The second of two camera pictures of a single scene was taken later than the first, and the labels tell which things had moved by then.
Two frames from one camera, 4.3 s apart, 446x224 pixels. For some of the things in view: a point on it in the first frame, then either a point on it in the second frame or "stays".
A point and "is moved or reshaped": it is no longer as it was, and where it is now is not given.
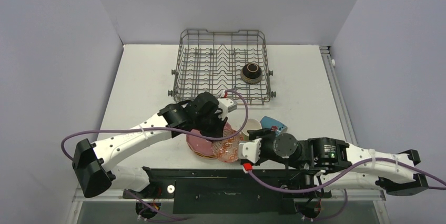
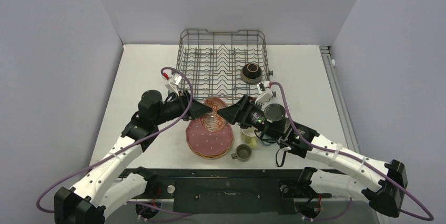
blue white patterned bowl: x=226 y=150 is moved or reshaped
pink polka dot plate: x=203 y=146 stays
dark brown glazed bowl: x=251 y=73 stays
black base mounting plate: x=230 y=191 stays
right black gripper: x=257 y=137 to x=249 y=112
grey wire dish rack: x=233 y=65 stays
